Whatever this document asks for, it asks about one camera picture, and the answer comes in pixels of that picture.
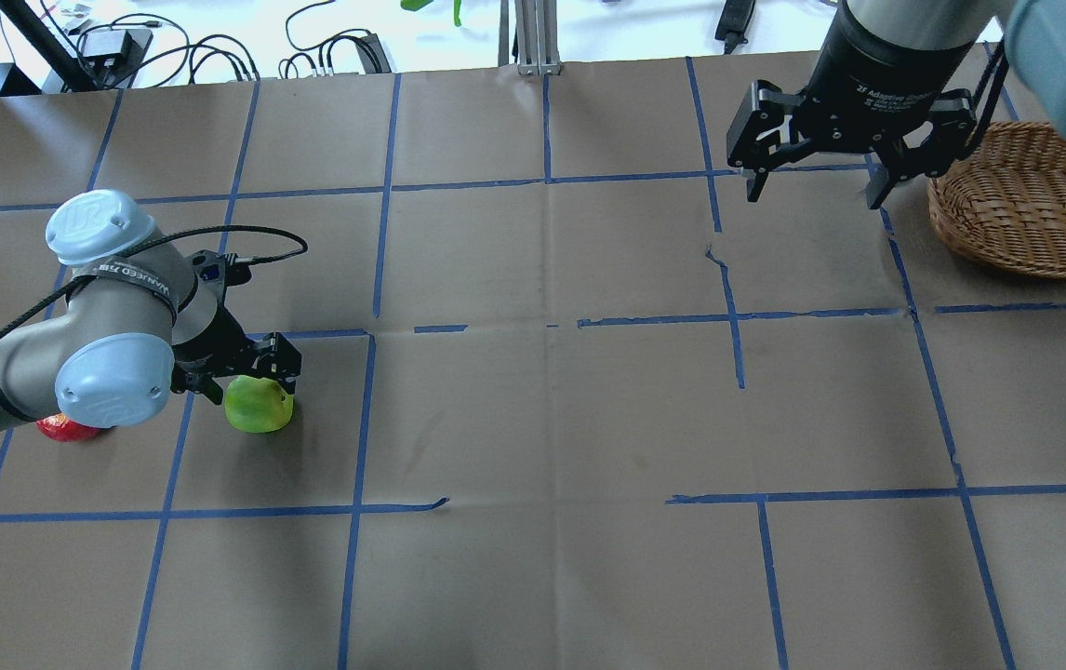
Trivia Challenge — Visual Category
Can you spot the brown paper mat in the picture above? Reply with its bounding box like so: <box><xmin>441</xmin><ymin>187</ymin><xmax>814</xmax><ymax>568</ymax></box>
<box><xmin>0</xmin><ymin>52</ymin><xmax>1066</xmax><ymax>669</ymax></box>

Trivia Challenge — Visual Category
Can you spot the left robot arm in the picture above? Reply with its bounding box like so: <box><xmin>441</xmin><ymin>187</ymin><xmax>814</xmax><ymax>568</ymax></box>
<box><xmin>0</xmin><ymin>190</ymin><xmax>302</xmax><ymax>434</ymax></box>

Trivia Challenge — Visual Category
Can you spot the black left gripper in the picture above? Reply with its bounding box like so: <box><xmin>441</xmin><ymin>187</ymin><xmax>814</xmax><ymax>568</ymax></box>
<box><xmin>171</xmin><ymin>305</ymin><xmax>303</xmax><ymax>406</ymax></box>

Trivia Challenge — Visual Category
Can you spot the dark red apple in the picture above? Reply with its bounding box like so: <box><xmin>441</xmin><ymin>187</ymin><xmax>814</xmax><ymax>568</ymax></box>
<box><xmin>34</xmin><ymin>414</ymin><xmax>104</xmax><ymax>444</ymax></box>

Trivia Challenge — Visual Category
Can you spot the black power adapter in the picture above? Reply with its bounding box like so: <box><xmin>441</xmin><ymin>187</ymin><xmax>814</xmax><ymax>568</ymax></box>
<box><xmin>75</xmin><ymin>27</ymin><xmax>152</xmax><ymax>82</ymax></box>

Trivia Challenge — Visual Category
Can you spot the aluminium frame post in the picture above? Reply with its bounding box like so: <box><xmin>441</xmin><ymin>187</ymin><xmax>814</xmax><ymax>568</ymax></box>
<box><xmin>498</xmin><ymin>1</ymin><xmax>563</xmax><ymax>76</ymax></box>

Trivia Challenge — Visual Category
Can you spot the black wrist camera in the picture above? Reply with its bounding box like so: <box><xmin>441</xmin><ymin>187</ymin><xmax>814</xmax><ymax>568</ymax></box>
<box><xmin>187</xmin><ymin>250</ymin><xmax>252</xmax><ymax>304</ymax></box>

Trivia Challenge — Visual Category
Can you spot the green apple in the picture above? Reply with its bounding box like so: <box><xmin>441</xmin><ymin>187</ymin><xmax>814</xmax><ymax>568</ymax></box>
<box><xmin>222</xmin><ymin>376</ymin><xmax>295</xmax><ymax>434</ymax></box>

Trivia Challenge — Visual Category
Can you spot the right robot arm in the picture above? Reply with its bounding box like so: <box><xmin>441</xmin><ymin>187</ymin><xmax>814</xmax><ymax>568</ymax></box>
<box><xmin>726</xmin><ymin>1</ymin><xmax>1066</xmax><ymax>209</ymax></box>

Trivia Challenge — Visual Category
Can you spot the wicker basket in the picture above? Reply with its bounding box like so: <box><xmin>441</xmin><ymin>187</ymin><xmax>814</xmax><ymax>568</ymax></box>
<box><xmin>927</xmin><ymin>120</ymin><xmax>1066</xmax><ymax>279</ymax></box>

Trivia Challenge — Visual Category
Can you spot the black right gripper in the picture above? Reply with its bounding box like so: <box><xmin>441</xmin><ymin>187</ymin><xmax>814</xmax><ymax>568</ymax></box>
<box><xmin>726</xmin><ymin>79</ymin><xmax>978</xmax><ymax>209</ymax></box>

